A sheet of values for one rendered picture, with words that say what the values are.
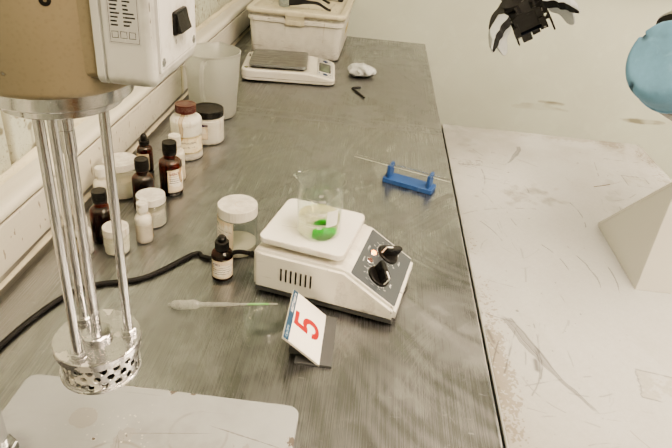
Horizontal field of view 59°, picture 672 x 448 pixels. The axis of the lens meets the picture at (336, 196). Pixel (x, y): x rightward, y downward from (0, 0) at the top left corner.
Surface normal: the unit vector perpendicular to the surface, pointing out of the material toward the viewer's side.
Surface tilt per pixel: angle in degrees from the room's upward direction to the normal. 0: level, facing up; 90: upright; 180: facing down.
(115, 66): 90
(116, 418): 0
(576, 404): 0
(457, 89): 90
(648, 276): 90
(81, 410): 0
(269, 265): 90
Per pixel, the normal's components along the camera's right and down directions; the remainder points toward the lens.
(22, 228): 0.99, 0.11
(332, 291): -0.29, 0.44
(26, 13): 0.22, 0.48
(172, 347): 0.08, -0.88
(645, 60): -0.84, -0.13
